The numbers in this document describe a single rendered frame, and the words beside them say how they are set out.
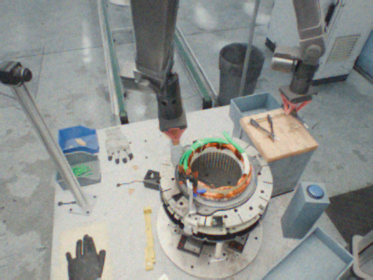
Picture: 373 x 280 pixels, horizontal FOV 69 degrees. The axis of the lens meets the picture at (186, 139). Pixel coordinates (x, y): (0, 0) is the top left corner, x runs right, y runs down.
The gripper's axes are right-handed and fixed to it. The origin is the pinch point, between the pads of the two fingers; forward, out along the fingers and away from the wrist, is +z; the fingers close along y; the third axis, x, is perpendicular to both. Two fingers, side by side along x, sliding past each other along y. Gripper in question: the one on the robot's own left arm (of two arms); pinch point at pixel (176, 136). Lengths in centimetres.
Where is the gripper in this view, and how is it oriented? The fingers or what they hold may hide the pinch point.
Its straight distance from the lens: 72.4
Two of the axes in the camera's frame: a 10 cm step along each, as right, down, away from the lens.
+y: 1.2, 7.5, -6.5
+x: 9.9, -1.4, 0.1
